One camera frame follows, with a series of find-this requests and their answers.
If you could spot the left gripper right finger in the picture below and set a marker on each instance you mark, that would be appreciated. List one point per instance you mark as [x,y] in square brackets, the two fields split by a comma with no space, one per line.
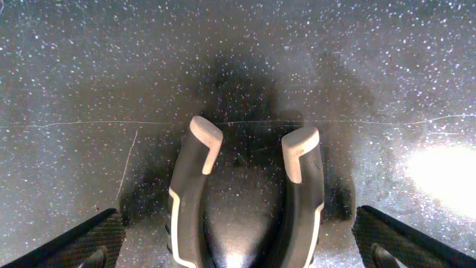
[390,242]

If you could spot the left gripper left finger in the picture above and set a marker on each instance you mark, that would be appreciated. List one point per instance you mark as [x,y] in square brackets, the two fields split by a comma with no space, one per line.
[93,242]

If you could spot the black and grey pliers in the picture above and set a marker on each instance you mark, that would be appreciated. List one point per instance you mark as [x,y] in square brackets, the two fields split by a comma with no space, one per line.
[186,208]

